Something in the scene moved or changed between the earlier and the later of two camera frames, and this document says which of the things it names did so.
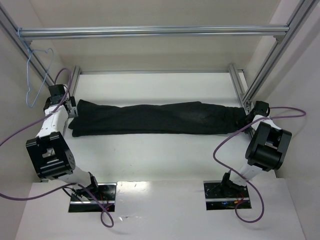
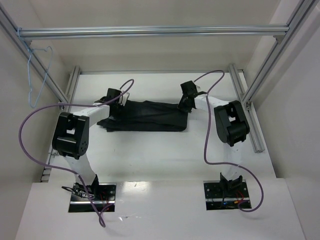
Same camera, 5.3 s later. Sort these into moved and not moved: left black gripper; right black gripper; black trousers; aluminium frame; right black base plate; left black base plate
Moved: left black gripper; right black gripper; black trousers
Not moved: right black base plate; left black base plate; aluminium frame
